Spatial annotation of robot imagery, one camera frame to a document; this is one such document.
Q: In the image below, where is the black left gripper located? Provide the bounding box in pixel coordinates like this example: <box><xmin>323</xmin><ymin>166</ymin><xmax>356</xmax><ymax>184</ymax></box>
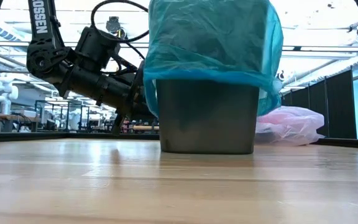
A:
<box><xmin>111</xmin><ymin>60</ymin><xmax>155</xmax><ymax>137</ymax></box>

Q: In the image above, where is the translucent grey trash bin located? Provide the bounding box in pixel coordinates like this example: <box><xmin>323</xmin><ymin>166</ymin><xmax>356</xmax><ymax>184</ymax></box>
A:
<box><xmin>155</xmin><ymin>78</ymin><xmax>260</xmax><ymax>156</ymax></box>

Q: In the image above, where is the teal trash bag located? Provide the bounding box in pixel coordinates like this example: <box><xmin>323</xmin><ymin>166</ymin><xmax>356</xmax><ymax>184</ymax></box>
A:
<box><xmin>143</xmin><ymin>0</ymin><xmax>284</xmax><ymax>118</ymax></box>

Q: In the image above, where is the pale pink trash bag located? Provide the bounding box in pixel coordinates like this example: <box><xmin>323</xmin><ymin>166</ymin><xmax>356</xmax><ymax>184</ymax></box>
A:
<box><xmin>255</xmin><ymin>105</ymin><xmax>326</xmax><ymax>147</ymax></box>

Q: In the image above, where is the wooden background table top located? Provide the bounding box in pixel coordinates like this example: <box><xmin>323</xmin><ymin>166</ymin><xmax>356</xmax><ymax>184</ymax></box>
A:
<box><xmin>131</xmin><ymin>125</ymin><xmax>160</xmax><ymax>131</ymax></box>

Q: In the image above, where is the cluttered background workbench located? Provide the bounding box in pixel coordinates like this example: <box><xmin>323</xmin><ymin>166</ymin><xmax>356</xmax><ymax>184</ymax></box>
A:
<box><xmin>0</xmin><ymin>112</ymin><xmax>40</xmax><ymax>133</ymax></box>

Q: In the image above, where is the black metal rig frame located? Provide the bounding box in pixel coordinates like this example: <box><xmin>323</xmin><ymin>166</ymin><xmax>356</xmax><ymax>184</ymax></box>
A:
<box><xmin>0</xmin><ymin>132</ymin><xmax>358</xmax><ymax>151</ymax></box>

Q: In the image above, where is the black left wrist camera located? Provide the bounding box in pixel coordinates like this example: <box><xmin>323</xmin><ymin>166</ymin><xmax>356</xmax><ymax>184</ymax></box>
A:
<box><xmin>75</xmin><ymin>26</ymin><xmax>121</xmax><ymax>74</ymax></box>

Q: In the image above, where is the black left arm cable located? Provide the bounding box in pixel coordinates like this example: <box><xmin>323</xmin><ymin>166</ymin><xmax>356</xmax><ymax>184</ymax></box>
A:
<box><xmin>90</xmin><ymin>0</ymin><xmax>150</xmax><ymax>74</ymax></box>

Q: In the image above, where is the black partition wall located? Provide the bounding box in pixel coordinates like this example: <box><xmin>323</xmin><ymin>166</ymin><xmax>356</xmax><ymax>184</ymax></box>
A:
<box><xmin>280</xmin><ymin>68</ymin><xmax>357</xmax><ymax>140</ymax></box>

